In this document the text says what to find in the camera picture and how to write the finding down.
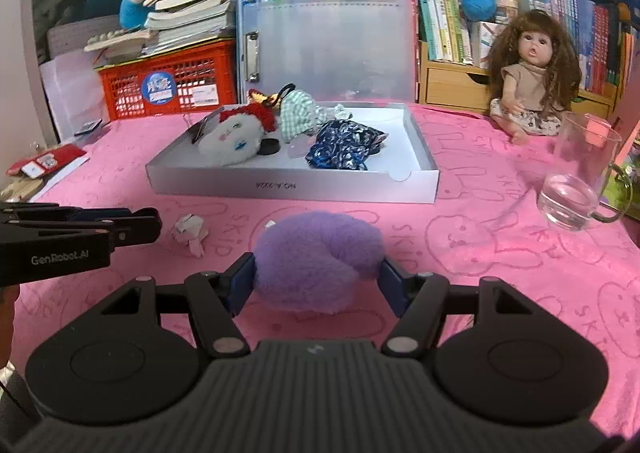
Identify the black binder clip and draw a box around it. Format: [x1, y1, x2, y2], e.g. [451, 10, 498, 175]
[191, 114, 216, 143]

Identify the translucent clipboard folder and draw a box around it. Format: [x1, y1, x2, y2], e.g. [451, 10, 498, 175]
[236, 0, 420, 104]

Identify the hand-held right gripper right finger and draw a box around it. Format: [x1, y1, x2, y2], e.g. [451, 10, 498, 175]
[379, 257, 542, 359]

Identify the row of green-spined books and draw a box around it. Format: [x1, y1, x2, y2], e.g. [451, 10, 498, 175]
[404, 0, 521, 66]

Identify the pale bead string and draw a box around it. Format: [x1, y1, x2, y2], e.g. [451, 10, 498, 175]
[84, 30, 151, 52]

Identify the white plastic sheet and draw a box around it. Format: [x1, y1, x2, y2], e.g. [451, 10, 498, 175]
[39, 50, 111, 144]

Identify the purple fluffy plush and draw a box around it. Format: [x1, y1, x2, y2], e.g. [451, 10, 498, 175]
[252, 212, 386, 315]

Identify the small pink white trinket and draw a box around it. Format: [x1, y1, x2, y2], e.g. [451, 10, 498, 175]
[170, 214, 210, 258]

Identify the row of red-blue books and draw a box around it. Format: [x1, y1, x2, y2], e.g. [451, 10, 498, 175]
[515, 0, 640, 99]

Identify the pink printed blanket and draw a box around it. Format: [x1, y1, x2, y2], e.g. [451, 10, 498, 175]
[10, 103, 640, 439]

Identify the red plastic crate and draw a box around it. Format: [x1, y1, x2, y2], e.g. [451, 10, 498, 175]
[97, 39, 238, 121]

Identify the green checked cloth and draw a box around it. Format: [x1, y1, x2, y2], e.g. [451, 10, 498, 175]
[277, 89, 353, 141]

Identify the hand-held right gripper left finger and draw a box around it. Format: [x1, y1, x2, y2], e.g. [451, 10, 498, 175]
[95, 252, 257, 359]

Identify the light wooden board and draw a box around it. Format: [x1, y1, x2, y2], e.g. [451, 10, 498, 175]
[0, 178, 48, 204]

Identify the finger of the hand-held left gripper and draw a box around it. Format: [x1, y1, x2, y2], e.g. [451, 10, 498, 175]
[0, 208, 162, 249]
[0, 202, 133, 225]

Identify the white plush red knit hair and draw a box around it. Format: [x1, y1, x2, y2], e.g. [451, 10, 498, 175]
[197, 103, 278, 168]

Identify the red packet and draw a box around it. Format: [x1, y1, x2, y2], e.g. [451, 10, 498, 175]
[7, 143, 91, 180]

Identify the sheer pink hair bow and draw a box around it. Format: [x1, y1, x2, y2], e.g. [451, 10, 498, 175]
[287, 133, 313, 159]

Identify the wooden drawer organizer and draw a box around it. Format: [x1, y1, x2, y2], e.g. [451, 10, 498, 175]
[417, 40, 618, 121]

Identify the blue patterned cloth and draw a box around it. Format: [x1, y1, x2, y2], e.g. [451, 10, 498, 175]
[305, 119, 390, 171]

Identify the brown-haired baby doll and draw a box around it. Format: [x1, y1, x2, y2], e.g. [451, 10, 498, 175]
[487, 9, 582, 144]

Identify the stack of books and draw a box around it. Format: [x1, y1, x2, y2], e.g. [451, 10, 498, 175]
[84, 0, 238, 66]

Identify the shallow white cardboard box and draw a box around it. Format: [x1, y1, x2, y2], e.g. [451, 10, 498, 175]
[145, 102, 441, 205]

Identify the person's left hand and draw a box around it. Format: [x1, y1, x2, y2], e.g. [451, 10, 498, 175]
[0, 285, 21, 369]

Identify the clear glass mug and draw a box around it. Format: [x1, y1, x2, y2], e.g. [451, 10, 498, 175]
[537, 113, 633, 232]

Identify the grey perforated bin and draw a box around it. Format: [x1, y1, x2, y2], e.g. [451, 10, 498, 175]
[47, 16, 121, 56]

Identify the yellow black keychain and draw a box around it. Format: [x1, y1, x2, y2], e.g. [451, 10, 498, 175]
[248, 83, 297, 110]

